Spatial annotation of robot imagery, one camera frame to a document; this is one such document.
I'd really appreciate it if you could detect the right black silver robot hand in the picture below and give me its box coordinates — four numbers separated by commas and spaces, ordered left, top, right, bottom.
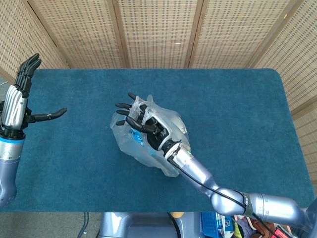
115, 92, 174, 151

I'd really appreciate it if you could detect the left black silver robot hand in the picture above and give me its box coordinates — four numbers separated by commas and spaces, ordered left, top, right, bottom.
0, 53, 68, 137

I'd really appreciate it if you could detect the clear plastic shopping bag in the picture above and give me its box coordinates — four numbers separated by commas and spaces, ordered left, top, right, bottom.
109, 94, 189, 178

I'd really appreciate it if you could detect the light blue printed carton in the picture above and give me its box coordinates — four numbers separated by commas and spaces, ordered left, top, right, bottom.
130, 130, 148, 148

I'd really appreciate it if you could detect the teal blue carpet mat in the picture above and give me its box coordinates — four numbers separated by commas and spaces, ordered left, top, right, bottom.
0, 68, 315, 213

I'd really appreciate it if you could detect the blue-grey robot torso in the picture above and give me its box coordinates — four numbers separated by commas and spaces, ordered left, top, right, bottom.
99, 212, 202, 238

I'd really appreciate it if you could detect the woven bamboo folding screen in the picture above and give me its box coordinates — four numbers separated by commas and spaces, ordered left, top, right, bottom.
0, 0, 317, 185

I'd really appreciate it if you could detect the blue plastic basket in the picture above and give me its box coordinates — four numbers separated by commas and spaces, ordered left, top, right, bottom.
200, 212, 235, 238

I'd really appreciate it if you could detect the brown crumpled cloth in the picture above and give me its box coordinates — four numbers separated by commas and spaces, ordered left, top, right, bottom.
249, 218, 274, 238

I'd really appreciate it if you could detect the red flat item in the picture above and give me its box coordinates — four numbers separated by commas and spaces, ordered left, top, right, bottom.
272, 226, 289, 238

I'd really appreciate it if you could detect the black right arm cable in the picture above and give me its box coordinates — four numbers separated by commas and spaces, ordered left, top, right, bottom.
168, 155, 280, 238

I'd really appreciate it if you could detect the black floor cable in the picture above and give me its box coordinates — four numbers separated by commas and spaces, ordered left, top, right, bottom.
78, 212, 90, 237

